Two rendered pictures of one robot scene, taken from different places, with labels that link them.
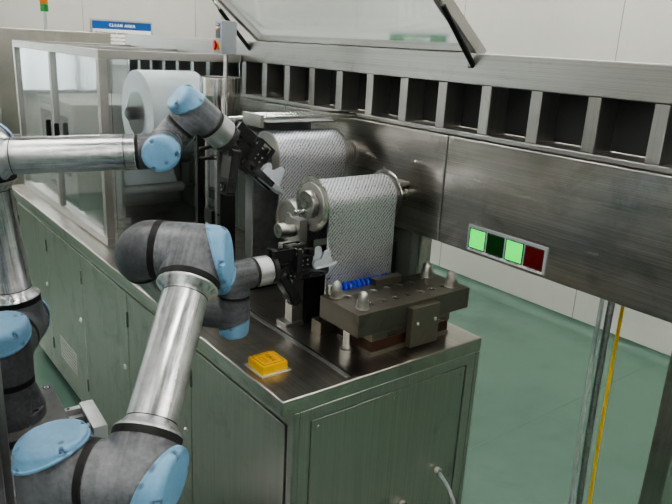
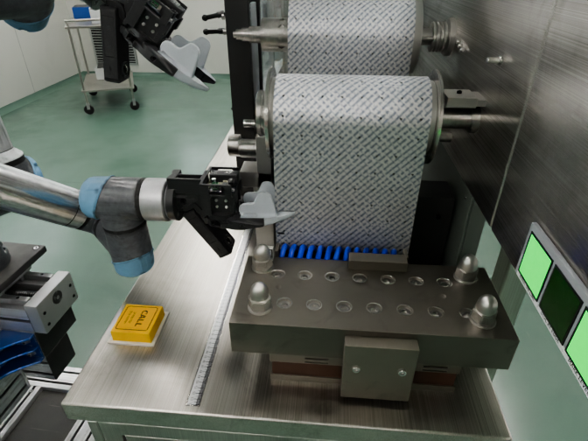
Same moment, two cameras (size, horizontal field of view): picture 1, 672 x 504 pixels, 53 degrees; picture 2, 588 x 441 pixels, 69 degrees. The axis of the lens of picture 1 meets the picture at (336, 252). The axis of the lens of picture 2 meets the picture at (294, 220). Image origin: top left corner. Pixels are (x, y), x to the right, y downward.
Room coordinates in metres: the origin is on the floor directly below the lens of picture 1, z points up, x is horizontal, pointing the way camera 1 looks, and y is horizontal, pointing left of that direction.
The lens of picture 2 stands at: (1.26, -0.43, 1.47)
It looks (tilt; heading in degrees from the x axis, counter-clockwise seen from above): 32 degrees down; 43
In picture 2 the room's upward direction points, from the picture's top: straight up
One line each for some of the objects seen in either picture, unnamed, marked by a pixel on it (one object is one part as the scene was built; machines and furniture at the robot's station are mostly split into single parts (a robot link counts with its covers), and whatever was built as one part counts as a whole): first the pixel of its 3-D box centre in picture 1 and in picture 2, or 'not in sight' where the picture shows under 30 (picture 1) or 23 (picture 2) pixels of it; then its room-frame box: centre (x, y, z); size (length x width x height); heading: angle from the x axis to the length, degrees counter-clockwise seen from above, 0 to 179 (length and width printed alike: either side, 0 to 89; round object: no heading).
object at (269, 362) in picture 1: (267, 362); (138, 322); (1.47, 0.15, 0.91); 0.07 x 0.07 x 0.02; 38
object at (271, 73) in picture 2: (312, 203); (272, 113); (1.74, 0.07, 1.25); 0.15 x 0.01 x 0.15; 38
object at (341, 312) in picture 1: (396, 301); (365, 306); (1.70, -0.17, 1.00); 0.40 x 0.16 x 0.06; 128
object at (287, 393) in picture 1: (177, 244); (314, 131); (2.50, 0.62, 0.88); 2.52 x 0.66 x 0.04; 38
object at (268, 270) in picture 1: (261, 270); (162, 199); (1.57, 0.18, 1.11); 0.08 x 0.05 x 0.08; 38
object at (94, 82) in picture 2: not in sight; (103, 58); (3.48, 4.60, 0.51); 0.91 x 0.58 x 1.02; 62
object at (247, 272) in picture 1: (234, 277); (118, 199); (1.52, 0.24, 1.11); 0.11 x 0.08 x 0.09; 128
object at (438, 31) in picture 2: (343, 151); (432, 37); (2.12, -0.01, 1.33); 0.07 x 0.07 x 0.07; 38
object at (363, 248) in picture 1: (360, 252); (344, 206); (1.77, -0.07, 1.11); 0.23 x 0.01 x 0.18; 128
